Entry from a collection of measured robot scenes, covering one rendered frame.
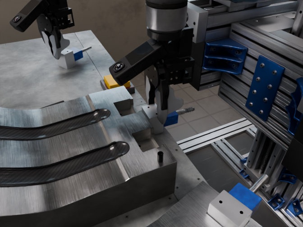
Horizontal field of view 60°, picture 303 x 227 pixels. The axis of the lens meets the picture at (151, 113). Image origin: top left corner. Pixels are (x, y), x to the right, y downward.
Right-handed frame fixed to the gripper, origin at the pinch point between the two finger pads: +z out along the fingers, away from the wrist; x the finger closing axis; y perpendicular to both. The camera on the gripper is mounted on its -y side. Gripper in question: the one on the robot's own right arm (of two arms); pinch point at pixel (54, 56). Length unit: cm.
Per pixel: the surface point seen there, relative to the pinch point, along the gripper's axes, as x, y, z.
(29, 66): 9.2, -4.6, 4.8
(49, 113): -28.0, -21.3, -3.5
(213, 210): -66, -20, -3
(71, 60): -2.6, 4.1, 2.2
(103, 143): -43.8, -21.2, -3.9
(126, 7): 95, 139, 34
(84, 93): -17.7, -4.4, 4.8
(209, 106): -9, 116, 84
